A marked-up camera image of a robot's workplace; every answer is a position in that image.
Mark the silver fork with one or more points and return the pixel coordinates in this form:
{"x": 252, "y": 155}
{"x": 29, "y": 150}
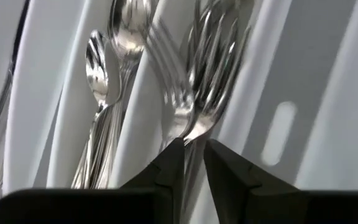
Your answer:
{"x": 177, "y": 105}
{"x": 197, "y": 56}
{"x": 221, "y": 56}
{"x": 204, "y": 121}

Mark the silver teaspoon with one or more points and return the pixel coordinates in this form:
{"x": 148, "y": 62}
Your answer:
{"x": 104, "y": 149}

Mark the large silver spoon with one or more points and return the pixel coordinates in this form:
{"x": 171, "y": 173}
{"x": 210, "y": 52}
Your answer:
{"x": 129, "y": 31}

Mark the white plastic cutlery tray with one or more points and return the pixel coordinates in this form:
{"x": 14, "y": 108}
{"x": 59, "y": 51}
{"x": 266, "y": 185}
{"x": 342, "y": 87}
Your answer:
{"x": 322, "y": 62}

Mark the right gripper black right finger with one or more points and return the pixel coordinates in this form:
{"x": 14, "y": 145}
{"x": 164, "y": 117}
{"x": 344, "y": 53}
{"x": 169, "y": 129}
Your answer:
{"x": 291, "y": 208}

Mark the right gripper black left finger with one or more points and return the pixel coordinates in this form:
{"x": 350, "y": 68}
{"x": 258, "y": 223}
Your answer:
{"x": 104, "y": 207}

